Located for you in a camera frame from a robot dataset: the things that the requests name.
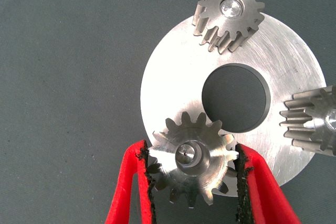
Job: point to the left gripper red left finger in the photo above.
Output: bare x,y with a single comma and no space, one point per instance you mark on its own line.
126,182

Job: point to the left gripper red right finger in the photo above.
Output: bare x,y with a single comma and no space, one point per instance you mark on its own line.
265,197

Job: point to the dark grey table cloth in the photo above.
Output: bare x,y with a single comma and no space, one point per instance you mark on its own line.
52,77

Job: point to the steel planetary gear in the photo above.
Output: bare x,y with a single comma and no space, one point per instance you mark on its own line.
210,171
299,124
249,16

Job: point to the round metal carrier plate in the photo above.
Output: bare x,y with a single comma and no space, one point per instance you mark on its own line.
170,82

